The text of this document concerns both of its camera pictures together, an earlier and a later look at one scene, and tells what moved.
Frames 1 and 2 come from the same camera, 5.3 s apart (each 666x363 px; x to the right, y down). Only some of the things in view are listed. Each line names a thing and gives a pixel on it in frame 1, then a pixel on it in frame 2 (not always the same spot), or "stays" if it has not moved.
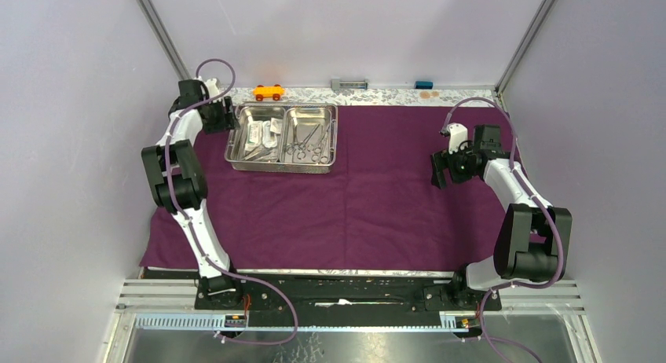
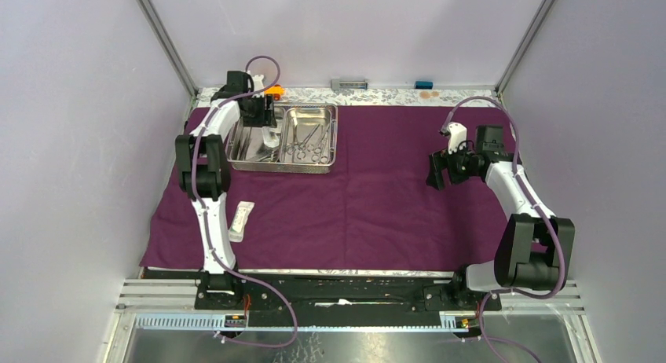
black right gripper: (442, 159) stays
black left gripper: (227, 117) -> (264, 117)
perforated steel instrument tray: (292, 137) stays
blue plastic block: (425, 85) stays
